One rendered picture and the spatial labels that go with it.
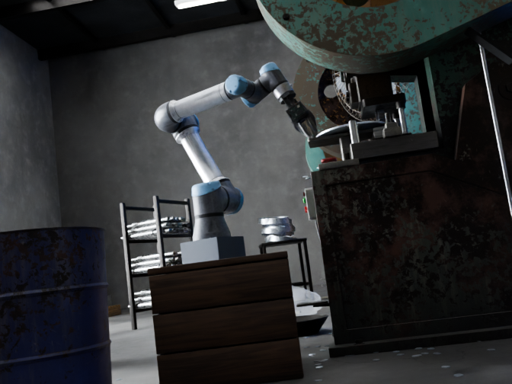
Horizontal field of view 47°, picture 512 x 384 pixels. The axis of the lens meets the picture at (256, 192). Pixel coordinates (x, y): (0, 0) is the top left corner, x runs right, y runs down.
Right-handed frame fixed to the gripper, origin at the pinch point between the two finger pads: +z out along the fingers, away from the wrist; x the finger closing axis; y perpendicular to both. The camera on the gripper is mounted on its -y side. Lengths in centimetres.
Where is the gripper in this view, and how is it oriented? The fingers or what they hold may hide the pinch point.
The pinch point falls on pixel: (315, 137)
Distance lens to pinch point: 233.3
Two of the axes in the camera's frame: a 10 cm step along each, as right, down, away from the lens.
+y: -2.7, -1.0, -9.6
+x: 8.1, -5.6, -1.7
